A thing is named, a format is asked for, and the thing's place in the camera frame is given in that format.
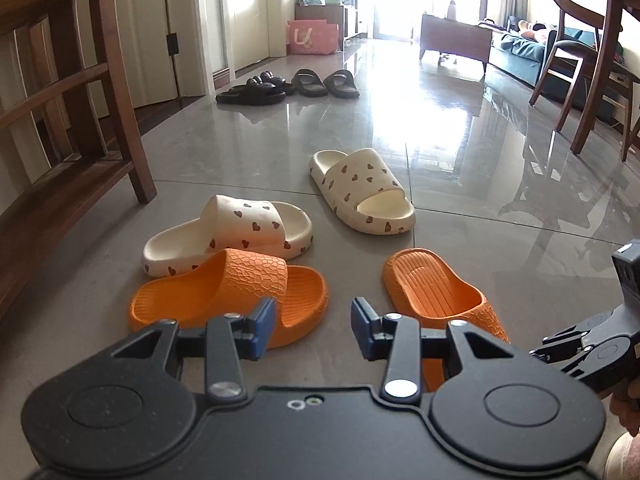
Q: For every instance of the television cabinet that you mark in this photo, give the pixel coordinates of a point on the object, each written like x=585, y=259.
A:
x=345, y=20

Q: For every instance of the white door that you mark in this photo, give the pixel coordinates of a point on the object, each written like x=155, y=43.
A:
x=150, y=20

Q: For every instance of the wooden shoe rack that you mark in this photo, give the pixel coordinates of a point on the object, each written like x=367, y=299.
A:
x=65, y=85

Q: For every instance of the person's right hand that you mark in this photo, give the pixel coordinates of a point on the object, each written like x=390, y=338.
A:
x=627, y=415

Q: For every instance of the black door latch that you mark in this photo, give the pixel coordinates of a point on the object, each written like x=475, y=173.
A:
x=172, y=43

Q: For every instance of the wooden dining table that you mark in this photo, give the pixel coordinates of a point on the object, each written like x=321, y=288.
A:
x=607, y=35

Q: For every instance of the wooden coffee table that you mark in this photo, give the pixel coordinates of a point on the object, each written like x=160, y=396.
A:
x=455, y=37

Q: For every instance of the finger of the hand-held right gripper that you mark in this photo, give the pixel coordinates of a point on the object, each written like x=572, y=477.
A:
x=555, y=355
x=585, y=327

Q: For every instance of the teal sofa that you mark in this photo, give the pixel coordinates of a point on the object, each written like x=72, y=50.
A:
x=520, y=55

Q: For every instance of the bottle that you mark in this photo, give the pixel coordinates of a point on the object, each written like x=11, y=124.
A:
x=453, y=10

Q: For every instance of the pink shopping bag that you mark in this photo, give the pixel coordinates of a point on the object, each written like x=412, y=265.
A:
x=312, y=37

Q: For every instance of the cream heart-print slipper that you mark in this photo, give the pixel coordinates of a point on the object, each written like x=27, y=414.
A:
x=240, y=222
x=360, y=180

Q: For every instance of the orange textured slipper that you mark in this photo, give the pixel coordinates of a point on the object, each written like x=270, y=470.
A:
x=435, y=290
x=250, y=280

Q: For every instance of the wooden dining chair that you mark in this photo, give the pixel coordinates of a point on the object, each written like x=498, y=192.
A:
x=565, y=20

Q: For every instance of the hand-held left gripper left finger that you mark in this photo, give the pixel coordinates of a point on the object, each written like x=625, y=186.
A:
x=261, y=330

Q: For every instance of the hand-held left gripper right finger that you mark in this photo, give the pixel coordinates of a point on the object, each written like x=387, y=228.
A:
x=364, y=330

